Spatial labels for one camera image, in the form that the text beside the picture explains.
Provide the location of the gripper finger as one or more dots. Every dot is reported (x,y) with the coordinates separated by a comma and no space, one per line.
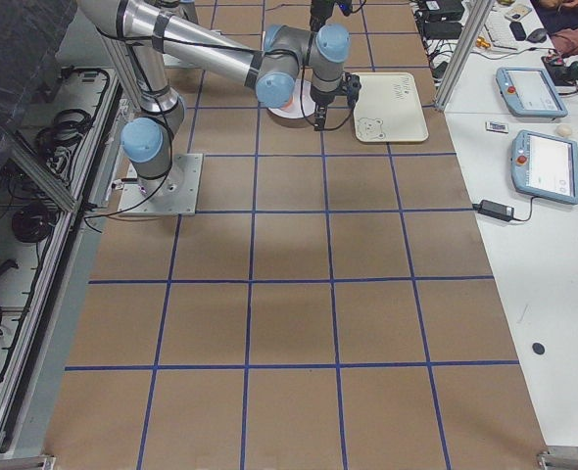
(315,24)
(319,118)

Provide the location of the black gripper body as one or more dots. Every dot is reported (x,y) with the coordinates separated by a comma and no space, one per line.
(319,5)
(322,97)

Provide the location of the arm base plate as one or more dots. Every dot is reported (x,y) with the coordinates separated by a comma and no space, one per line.
(176,194)

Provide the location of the aluminium frame post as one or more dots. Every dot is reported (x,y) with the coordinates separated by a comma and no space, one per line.
(473,24)

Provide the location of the teach pendant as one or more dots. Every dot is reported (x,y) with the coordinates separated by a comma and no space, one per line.
(545,166)
(530,93)

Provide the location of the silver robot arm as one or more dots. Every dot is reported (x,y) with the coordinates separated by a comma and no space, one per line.
(151,30)

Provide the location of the black power adapter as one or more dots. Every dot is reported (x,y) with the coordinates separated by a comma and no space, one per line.
(495,210)

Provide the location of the small white ball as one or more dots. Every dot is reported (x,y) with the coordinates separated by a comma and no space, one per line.
(564,130)

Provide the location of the cream bear tray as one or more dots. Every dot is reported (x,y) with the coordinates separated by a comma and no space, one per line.
(388,109)

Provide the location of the far teach pendant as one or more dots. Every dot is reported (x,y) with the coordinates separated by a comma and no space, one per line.
(530,93)

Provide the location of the orange fruit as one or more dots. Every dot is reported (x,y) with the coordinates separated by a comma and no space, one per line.
(288,104)

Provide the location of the near teach pendant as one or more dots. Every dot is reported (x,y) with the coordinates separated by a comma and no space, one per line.
(545,166)

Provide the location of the white round plate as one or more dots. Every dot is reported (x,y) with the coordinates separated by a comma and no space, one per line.
(303,105)

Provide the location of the small printed card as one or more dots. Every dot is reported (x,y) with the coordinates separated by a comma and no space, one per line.
(497,127)

